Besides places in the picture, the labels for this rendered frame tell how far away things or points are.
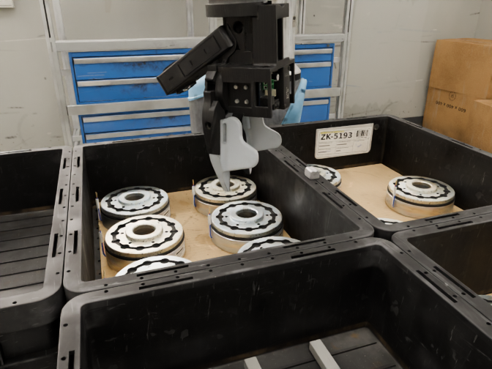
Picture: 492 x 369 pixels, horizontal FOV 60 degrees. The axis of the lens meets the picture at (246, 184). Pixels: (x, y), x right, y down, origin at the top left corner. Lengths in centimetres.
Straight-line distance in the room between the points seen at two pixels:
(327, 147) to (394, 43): 327
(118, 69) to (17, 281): 195
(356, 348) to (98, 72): 217
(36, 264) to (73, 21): 277
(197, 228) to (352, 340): 29
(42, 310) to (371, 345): 31
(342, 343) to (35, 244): 43
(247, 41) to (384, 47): 357
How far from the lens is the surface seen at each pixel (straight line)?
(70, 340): 34
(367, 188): 80
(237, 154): 49
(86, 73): 246
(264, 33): 46
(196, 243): 61
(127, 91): 248
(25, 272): 62
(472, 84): 398
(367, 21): 390
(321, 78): 278
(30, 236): 70
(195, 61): 50
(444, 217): 51
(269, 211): 63
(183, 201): 73
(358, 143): 88
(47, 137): 345
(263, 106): 47
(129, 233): 58
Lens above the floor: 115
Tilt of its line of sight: 24 degrees down
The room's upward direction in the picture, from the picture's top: straight up
